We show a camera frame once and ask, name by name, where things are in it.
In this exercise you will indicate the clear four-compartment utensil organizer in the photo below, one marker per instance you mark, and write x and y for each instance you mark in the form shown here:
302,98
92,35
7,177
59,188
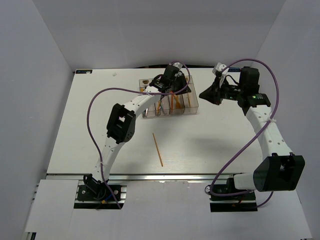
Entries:
185,110

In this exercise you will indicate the aluminium table edge rail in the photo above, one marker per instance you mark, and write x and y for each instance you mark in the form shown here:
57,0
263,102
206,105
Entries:
139,177

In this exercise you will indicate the yellow-orange fork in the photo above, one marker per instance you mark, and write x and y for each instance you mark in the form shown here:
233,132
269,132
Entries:
177,102

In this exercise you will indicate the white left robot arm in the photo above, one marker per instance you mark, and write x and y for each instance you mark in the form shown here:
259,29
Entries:
121,124

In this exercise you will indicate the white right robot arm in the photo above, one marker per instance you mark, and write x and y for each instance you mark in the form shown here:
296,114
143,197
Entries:
280,169

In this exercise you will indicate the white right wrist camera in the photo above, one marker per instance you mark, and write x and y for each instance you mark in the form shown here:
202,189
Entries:
220,71

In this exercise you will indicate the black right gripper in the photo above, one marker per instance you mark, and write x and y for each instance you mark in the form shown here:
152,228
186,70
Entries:
212,94

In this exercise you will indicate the orange plastic chopstick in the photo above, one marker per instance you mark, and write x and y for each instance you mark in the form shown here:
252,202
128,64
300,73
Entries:
188,96
157,149

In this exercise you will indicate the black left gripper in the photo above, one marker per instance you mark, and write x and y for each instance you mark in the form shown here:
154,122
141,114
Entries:
182,78

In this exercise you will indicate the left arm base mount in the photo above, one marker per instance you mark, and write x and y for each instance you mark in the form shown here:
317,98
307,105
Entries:
93,194

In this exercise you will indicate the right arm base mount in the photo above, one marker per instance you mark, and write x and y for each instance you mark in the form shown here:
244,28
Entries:
230,204

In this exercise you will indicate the red-orange plastic fork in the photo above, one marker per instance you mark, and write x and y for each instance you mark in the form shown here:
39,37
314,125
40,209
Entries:
172,102

